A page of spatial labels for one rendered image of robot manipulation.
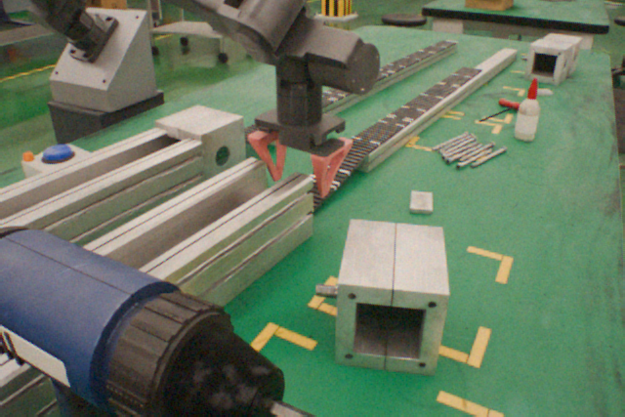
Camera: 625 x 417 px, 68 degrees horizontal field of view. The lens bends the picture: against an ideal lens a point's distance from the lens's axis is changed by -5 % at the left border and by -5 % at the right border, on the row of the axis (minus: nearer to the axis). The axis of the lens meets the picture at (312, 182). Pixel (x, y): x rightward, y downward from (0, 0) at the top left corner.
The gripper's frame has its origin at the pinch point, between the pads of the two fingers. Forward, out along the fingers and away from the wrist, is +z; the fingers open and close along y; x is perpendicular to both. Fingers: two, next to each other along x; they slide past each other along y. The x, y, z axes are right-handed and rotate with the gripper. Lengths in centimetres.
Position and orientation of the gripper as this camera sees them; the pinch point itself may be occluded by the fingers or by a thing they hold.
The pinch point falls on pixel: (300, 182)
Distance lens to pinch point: 65.9
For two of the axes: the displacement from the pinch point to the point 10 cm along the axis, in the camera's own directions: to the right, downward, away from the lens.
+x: 5.7, -3.8, 7.3
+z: 0.0, 8.8, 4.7
